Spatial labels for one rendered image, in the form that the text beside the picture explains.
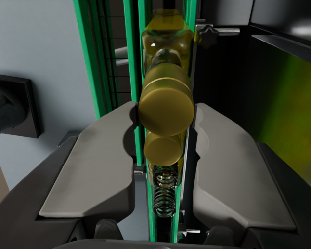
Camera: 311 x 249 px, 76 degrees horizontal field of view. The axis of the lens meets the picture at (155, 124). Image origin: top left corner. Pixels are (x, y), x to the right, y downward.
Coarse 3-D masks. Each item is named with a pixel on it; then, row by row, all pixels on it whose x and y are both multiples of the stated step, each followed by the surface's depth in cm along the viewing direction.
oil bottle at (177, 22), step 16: (160, 16) 34; (176, 16) 34; (144, 32) 21; (160, 32) 20; (176, 32) 20; (192, 32) 21; (144, 48) 20; (160, 48) 19; (176, 48) 19; (192, 48) 20; (144, 64) 21
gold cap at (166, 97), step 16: (160, 64) 14; (144, 80) 15; (160, 80) 12; (176, 80) 12; (144, 96) 11; (160, 96) 11; (176, 96) 11; (192, 96) 13; (144, 112) 12; (160, 112) 12; (176, 112) 12; (192, 112) 12; (160, 128) 12; (176, 128) 12
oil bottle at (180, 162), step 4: (180, 160) 30; (148, 164) 30; (152, 164) 29; (180, 164) 29; (148, 168) 30; (152, 168) 29; (180, 168) 29; (148, 172) 30; (152, 172) 29; (180, 172) 29; (148, 176) 31; (152, 176) 30; (180, 176) 30; (148, 180) 32; (152, 180) 30; (180, 180) 30; (152, 184) 31
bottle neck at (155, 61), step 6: (168, 48) 19; (156, 54) 19; (162, 54) 17; (168, 54) 17; (174, 54) 18; (156, 60) 17; (162, 60) 16; (168, 60) 16; (174, 60) 16; (180, 60) 19; (180, 66) 16
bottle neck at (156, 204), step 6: (156, 186) 28; (156, 192) 27; (162, 192) 26; (168, 192) 26; (174, 192) 27; (156, 198) 26; (162, 198) 25; (168, 198) 26; (174, 198) 27; (156, 204) 25; (162, 204) 25; (168, 204) 25; (174, 204) 26; (156, 210) 25; (162, 210) 27; (168, 210) 26; (174, 210) 25; (162, 216) 26; (168, 216) 26
